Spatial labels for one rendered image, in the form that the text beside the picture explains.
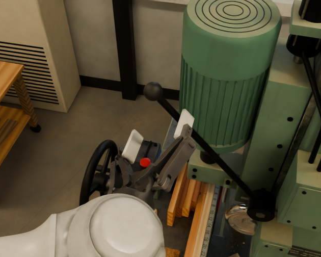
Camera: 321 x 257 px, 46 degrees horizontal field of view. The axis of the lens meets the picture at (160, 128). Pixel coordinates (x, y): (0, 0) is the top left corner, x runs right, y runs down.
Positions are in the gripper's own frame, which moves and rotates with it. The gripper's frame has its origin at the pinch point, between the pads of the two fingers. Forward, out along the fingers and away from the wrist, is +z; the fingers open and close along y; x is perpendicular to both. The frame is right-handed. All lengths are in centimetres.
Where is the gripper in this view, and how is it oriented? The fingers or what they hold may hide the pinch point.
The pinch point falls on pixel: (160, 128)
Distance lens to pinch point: 74.5
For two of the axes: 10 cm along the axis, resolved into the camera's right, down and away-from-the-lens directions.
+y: 7.3, -2.8, -6.3
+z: 2.7, -7.3, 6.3
